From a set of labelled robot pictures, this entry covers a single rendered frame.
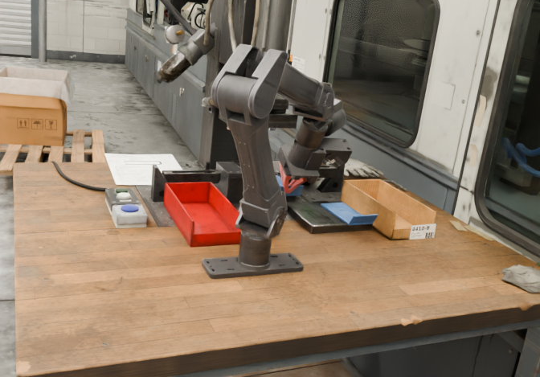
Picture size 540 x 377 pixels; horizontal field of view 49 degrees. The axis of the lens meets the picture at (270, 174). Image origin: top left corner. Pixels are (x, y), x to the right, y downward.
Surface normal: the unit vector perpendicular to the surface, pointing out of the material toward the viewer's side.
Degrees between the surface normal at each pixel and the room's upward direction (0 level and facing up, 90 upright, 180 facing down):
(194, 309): 0
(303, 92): 92
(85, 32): 90
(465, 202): 90
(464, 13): 90
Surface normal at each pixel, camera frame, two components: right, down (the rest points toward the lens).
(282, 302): 0.11, -0.95
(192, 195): 0.39, 0.31
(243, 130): -0.55, 0.57
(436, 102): -0.94, 0.00
